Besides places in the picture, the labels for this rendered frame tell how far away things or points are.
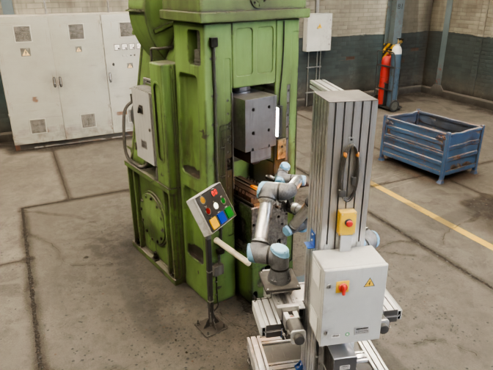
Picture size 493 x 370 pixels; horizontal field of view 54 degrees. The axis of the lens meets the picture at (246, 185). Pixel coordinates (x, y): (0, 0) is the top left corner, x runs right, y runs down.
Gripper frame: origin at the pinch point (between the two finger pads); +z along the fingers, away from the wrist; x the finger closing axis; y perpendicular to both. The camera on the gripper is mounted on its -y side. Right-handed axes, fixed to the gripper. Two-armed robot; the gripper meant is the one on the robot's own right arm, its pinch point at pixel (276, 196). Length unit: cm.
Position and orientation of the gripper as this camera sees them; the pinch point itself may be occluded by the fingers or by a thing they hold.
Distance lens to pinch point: 378.7
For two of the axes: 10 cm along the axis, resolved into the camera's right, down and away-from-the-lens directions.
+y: 0.2, 9.3, 3.7
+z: -5.9, -2.9, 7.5
